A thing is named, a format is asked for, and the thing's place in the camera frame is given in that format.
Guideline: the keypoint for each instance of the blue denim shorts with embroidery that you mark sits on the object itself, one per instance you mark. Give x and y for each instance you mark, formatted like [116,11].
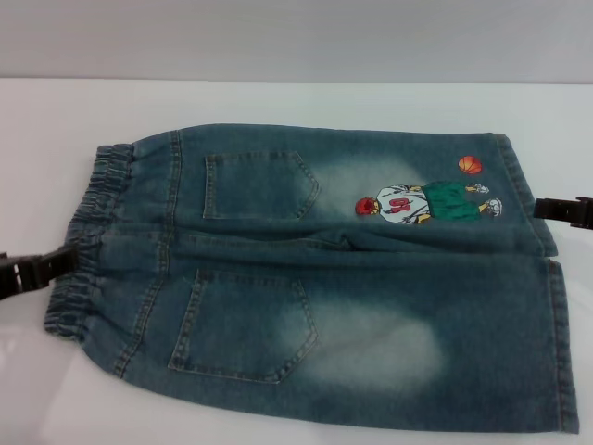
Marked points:
[370,287]

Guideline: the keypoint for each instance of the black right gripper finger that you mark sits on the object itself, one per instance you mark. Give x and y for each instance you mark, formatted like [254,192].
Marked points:
[556,208]
[584,223]

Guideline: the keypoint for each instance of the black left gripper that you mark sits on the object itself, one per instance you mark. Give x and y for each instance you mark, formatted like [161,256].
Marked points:
[9,278]

